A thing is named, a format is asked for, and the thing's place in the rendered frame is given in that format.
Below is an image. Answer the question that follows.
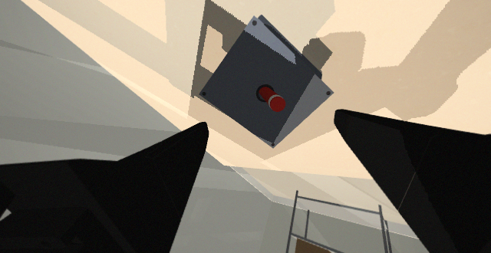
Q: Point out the dark red peg with white band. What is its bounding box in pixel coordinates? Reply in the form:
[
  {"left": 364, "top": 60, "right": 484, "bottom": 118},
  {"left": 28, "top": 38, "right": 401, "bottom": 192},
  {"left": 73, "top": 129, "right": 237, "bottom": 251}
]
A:
[{"left": 259, "top": 87, "right": 285, "bottom": 112}]

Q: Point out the grey square panel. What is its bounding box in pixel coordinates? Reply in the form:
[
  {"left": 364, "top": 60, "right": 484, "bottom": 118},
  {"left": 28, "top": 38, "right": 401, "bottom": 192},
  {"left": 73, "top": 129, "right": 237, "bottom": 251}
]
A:
[{"left": 199, "top": 15, "right": 334, "bottom": 148}]

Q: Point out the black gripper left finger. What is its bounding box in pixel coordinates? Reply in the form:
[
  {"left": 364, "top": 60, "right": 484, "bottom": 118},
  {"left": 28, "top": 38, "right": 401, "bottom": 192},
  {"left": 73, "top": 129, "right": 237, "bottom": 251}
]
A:
[{"left": 0, "top": 122, "right": 209, "bottom": 253}]

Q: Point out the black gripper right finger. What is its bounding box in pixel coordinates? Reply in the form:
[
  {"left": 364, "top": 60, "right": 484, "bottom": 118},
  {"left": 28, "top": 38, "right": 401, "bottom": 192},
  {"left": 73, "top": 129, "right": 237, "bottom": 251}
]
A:
[{"left": 334, "top": 109, "right": 491, "bottom": 253}]

